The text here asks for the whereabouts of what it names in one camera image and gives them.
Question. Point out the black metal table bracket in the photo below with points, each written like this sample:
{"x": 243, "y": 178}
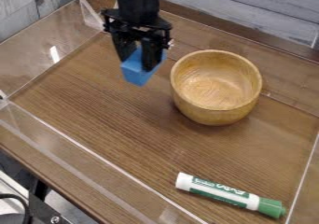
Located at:
{"x": 43, "y": 214}

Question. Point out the green white dry-erase marker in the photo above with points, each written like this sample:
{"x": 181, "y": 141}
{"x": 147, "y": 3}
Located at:
{"x": 229, "y": 195}

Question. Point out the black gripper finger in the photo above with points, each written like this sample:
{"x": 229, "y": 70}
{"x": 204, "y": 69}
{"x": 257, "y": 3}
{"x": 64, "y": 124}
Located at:
{"x": 151, "y": 53}
{"x": 124, "y": 45}

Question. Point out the blue rectangular block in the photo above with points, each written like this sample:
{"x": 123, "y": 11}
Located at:
{"x": 131, "y": 68}

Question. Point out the clear acrylic tray walls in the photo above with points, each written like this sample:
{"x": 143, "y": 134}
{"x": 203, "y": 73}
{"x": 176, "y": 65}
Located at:
{"x": 108, "y": 143}

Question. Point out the brown wooden bowl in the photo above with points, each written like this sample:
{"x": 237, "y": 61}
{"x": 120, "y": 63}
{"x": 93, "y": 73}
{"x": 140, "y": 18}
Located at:
{"x": 215, "y": 86}

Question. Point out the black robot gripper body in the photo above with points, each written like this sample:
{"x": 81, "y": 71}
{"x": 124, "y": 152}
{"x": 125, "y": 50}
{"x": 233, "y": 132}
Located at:
{"x": 136, "y": 18}

